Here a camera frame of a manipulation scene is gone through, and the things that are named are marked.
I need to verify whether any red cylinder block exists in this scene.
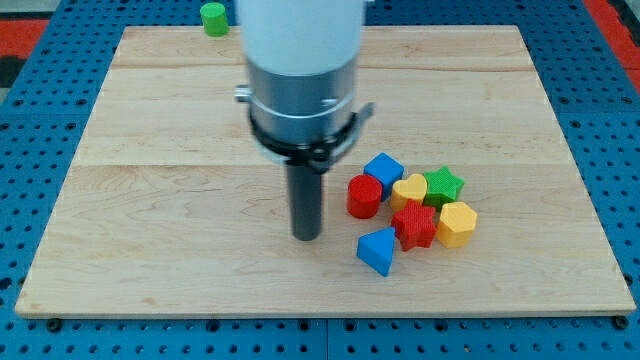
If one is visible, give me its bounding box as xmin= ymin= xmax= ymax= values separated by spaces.
xmin=346 ymin=174 xmax=383 ymax=219

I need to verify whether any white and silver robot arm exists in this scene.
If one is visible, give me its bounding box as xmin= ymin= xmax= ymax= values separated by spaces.
xmin=235 ymin=0 xmax=374 ymax=174

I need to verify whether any red star block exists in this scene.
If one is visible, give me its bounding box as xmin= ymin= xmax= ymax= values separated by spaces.
xmin=391 ymin=200 xmax=436 ymax=252

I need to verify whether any green star block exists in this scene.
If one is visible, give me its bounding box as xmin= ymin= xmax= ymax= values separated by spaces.
xmin=423 ymin=166 xmax=465 ymax=211

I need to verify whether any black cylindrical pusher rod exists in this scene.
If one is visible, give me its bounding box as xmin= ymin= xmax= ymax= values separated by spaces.
xmin=286 ymin=165 xmax=322 ymax=241

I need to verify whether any blue cube block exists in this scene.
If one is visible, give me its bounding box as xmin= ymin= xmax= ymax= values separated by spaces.
xmin=364 ymin=152 xmax=405 ymax=201

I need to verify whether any blue triangle block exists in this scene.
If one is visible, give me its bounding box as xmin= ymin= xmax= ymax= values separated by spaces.
xmin=356 ymin=227 xmax=395 ymax=277

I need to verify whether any yellow heart block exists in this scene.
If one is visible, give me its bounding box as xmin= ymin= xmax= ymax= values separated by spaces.
xmin=389 ymin=174 xmax=428 ymax=212

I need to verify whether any yellow hexagon block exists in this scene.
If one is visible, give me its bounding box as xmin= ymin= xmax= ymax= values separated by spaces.
xmin=436 ymin=202 xmax=478 ymax=249

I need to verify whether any light wooden board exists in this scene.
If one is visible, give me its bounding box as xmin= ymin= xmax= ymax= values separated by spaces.
xmin=15 ymin=25 xmax=636 ymax=319

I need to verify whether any green cylinder block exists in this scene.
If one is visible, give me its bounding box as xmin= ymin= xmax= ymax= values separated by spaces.
xmin=199 ymin=2 xmax=229 ymax=37

